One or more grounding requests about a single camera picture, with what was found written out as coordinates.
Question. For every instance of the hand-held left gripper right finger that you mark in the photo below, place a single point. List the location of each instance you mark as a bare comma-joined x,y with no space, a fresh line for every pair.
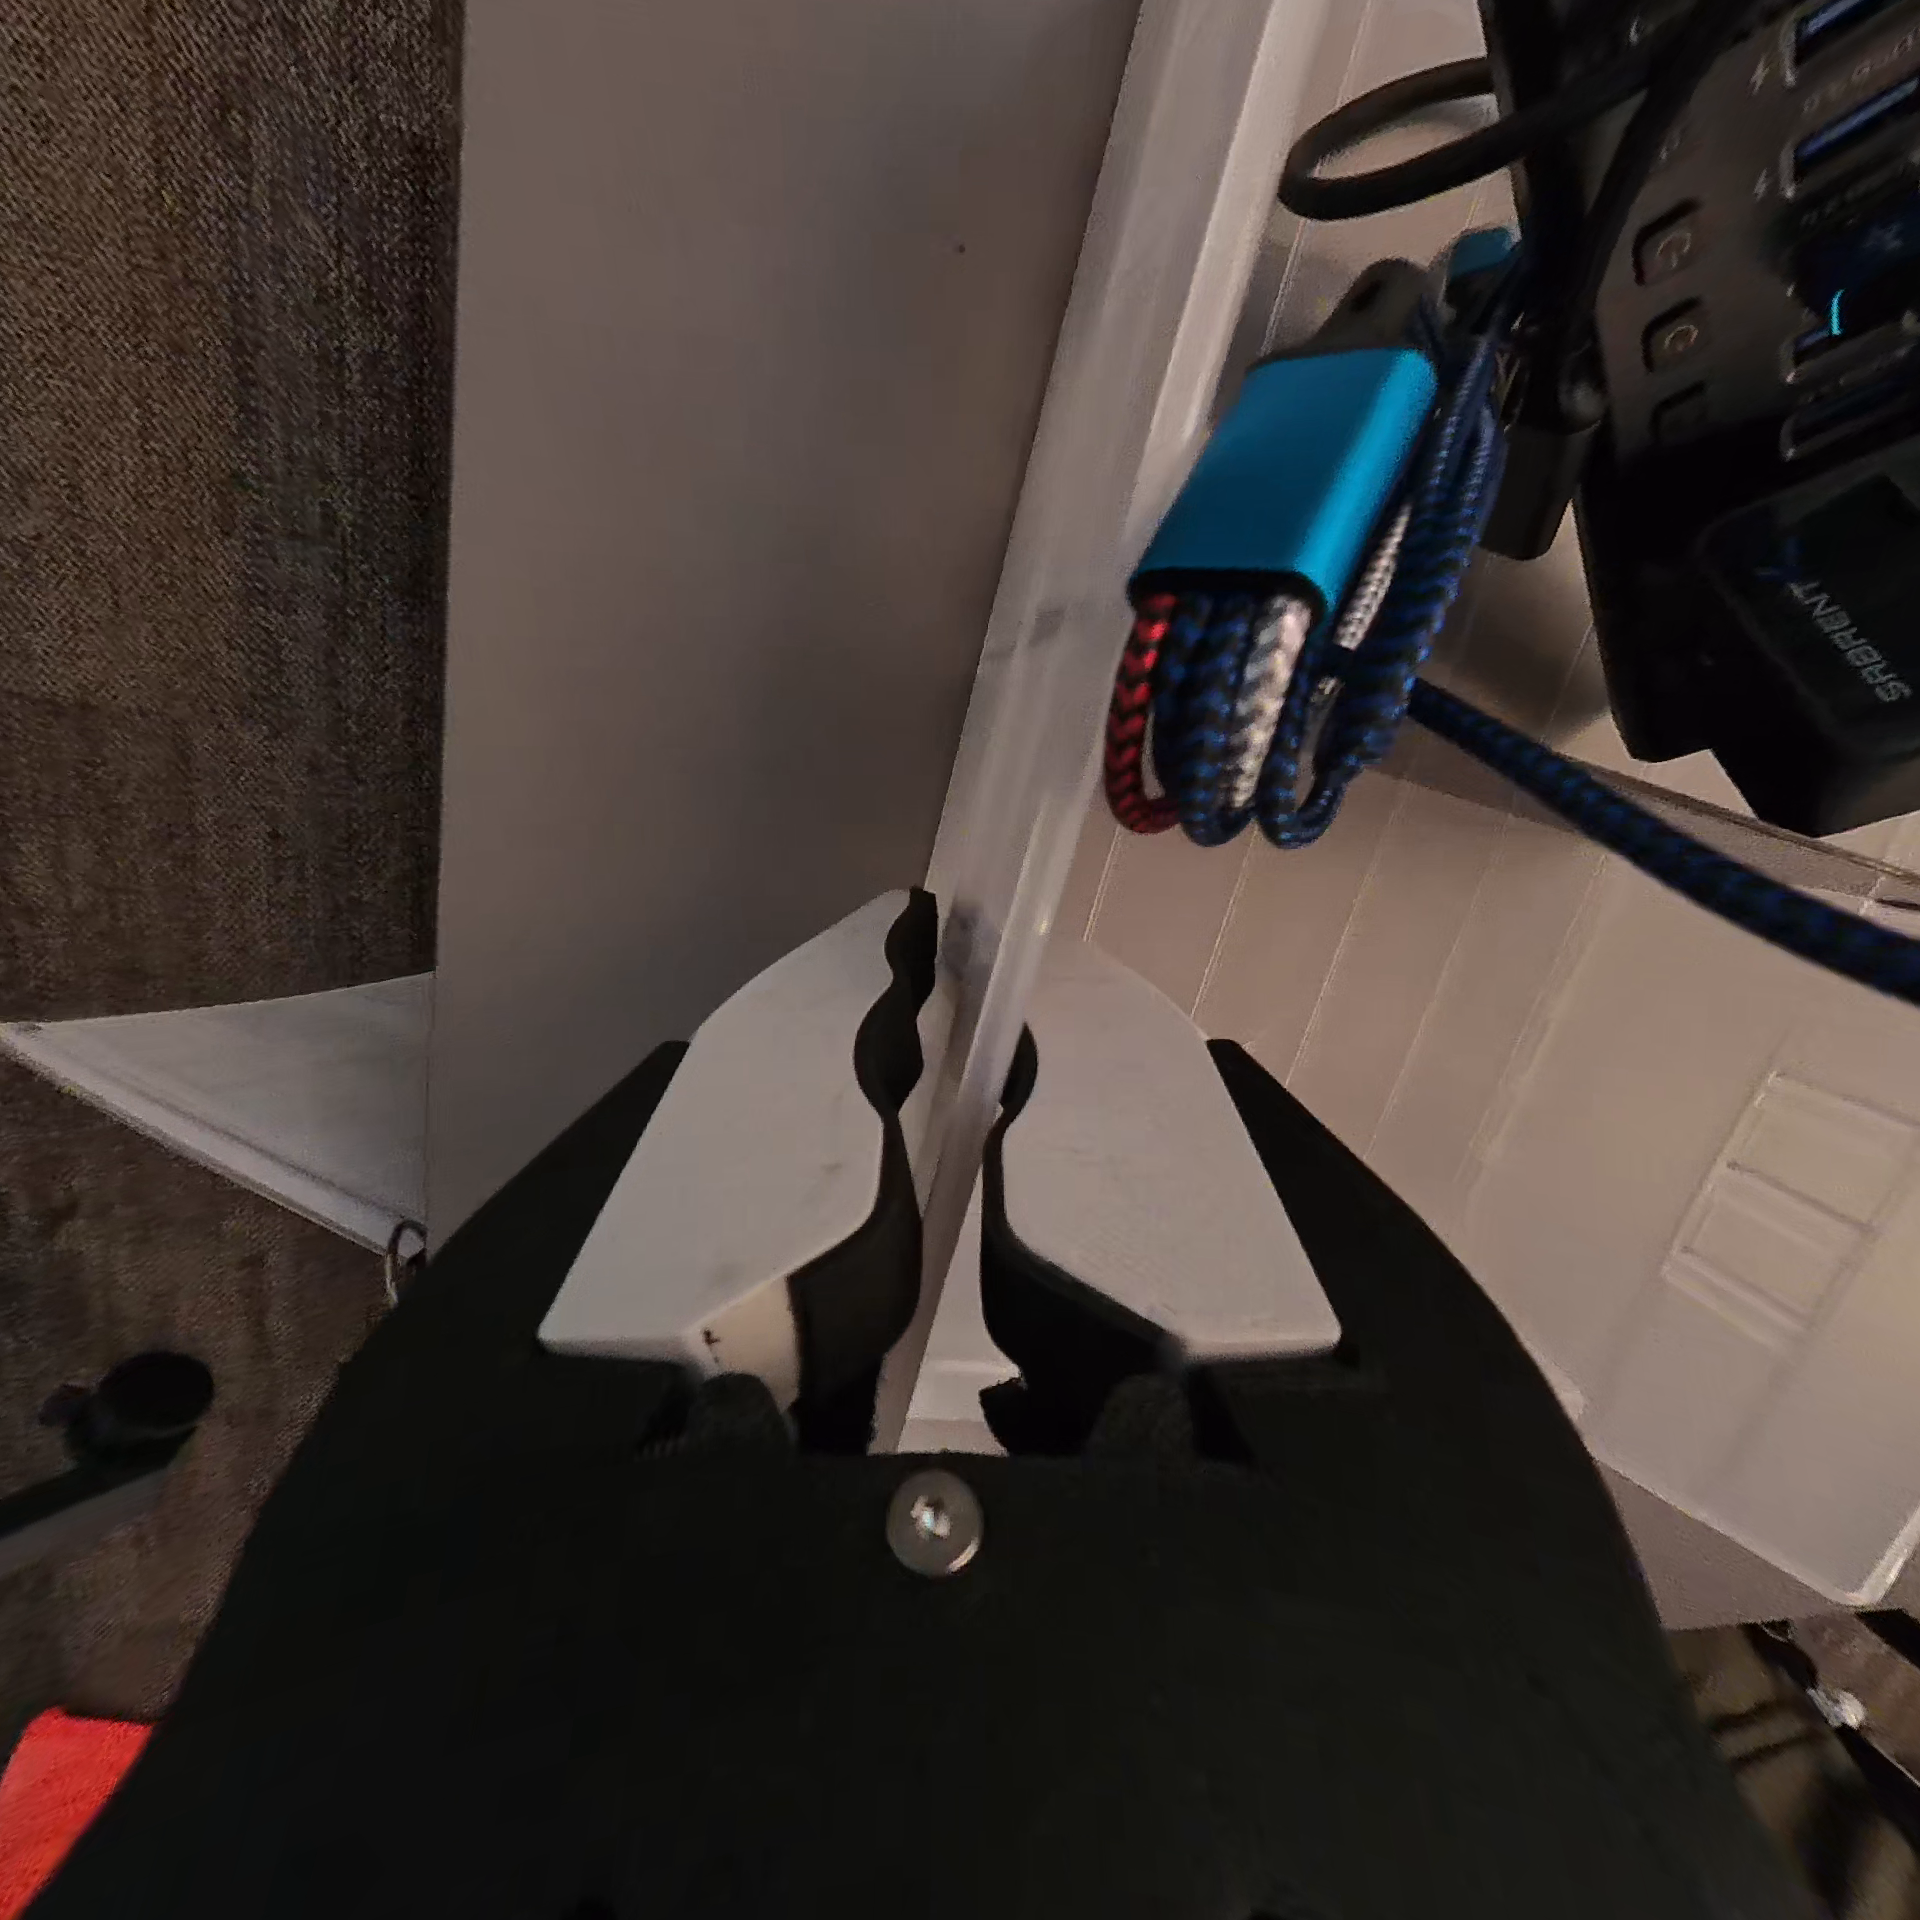
1155,1202

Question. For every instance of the clear plastic bin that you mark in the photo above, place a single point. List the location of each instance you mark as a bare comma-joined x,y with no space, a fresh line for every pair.
1500,1052

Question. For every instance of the black multi-port USB hub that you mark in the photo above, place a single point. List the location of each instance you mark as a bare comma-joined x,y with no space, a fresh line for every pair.
1726,180

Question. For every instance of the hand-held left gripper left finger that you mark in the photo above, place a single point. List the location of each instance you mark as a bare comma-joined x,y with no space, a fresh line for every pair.
719,1169

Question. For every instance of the red plastic object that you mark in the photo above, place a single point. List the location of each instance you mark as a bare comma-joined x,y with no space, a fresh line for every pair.
67,1801

